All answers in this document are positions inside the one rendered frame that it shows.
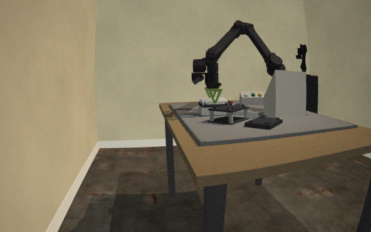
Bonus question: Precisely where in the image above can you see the white button panel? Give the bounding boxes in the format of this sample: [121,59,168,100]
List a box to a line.
[240,92,265,105]

